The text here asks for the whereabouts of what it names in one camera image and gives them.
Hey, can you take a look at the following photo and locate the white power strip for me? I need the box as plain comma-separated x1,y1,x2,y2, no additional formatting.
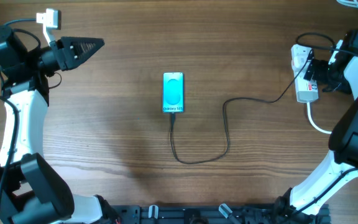
293,61,318,103

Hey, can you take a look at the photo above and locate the black charging cable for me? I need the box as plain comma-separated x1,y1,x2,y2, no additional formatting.
168,49,315,165

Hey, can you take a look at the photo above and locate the blue screen smartphone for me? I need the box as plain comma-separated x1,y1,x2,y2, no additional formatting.
162,72,185,113

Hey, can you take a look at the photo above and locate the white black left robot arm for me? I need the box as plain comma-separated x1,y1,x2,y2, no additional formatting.
0,25,111,223

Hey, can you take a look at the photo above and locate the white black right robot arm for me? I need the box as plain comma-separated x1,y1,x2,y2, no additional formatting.
271,29,358,223

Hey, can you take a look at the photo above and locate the white charger adapter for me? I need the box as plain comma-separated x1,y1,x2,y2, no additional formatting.
291,44,312,73

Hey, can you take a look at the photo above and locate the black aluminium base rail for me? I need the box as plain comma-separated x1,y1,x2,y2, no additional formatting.
110,203,331,224

